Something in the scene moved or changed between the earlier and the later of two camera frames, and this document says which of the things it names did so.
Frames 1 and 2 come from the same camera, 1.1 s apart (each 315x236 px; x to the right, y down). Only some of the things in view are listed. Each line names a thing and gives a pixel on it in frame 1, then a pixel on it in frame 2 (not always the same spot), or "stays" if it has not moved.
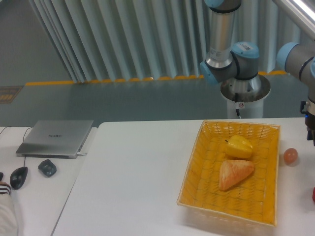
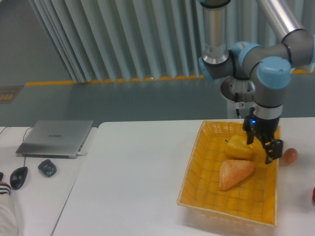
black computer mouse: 17,177 stays
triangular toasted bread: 233,172 stays
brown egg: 290,156 stays
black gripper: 309,120 → 266,129
